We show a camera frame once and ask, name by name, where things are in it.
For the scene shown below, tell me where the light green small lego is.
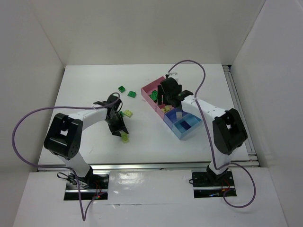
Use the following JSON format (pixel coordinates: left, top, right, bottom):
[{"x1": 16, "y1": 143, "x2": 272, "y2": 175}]
[{"x1": 161, "y1": 105, "x2": 173, "y2": 113}]

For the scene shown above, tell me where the purple lego brick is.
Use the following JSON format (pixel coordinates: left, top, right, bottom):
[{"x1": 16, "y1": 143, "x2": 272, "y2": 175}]
[{"x1": 180, "y1": 121, "x2": 191, "y2": 131}]

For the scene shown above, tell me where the dark green long lego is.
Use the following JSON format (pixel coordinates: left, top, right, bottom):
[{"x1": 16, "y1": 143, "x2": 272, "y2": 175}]
[{"x1": 149, "y1": 90, "x2": 158, "y2": 102}]

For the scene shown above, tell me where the beige lego brick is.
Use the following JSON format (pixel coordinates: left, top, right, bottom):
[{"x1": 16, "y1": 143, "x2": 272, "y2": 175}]
[{"x1": 176, "y1": 112, "x2": 182, "y2": 119}]

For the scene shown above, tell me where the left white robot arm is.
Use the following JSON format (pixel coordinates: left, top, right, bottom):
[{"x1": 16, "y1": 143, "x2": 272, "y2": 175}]
[{"x1": 44, "y1": 95, "x2": 129, "y2": 183}]

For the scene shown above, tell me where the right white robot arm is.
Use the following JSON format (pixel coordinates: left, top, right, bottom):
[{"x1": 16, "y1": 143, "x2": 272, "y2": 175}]
[{"x1": 158, "y1": 78, "x2": 248, "y2": 182}]

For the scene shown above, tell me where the light green square lego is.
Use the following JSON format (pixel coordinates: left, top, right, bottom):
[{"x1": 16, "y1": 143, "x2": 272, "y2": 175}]
[{"x1": 121, "y1": 133, "x2": 129, "y2": 143}]

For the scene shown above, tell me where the light green lego brick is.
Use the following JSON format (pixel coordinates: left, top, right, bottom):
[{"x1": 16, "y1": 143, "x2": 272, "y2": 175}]
[{"x1": 123, "y1": 110, "x2": 133, "y2": 118}]

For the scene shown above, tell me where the dark green square lego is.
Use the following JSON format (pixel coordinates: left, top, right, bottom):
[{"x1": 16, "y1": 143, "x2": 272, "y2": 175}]
[{"x1": 118, "y1": 86, "x2": 125, "y2": 93}]

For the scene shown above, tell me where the pink and blue sorting tray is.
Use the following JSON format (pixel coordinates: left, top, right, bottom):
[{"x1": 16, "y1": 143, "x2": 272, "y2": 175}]
[{"x1": 141, "y1": 76, "x2": 202, "y2": 140}]

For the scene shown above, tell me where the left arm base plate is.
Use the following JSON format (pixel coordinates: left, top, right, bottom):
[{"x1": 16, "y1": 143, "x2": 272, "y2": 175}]
[{"x1": 57, "y1": 173, "x2": 109, "y2": 201}]

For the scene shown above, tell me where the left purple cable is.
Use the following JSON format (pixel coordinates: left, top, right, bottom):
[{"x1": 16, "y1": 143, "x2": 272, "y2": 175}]
[{"x1": 11, "y1": 92, "x2": 121, "y2": 221}]

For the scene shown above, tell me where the aluminium frame rail right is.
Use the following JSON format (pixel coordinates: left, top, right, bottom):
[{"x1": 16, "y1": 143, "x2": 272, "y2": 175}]
[{"x1": 222, "y1": 65, "x2": 257, "y2": 156}]

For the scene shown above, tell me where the aluminium frame rail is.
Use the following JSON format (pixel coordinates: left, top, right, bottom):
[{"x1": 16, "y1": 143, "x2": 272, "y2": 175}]
[
  {"x1": 222, "y1": 65, "x2": 257, "y2": 156},
  {"x1": 50, "y1": 159, "x2": 260, "y2": 171}
]

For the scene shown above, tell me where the aluminium frame rail front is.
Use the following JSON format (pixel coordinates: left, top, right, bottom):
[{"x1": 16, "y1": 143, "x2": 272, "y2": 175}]
[{"x1": 50, "y1": 159, "x2": 260, "y2": 171}]

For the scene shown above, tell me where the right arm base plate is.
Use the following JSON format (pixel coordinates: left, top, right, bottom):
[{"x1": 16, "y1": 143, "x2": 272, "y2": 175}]
[{"x1": 188, "y1": 171, "x2": 237, "y2": 198}]

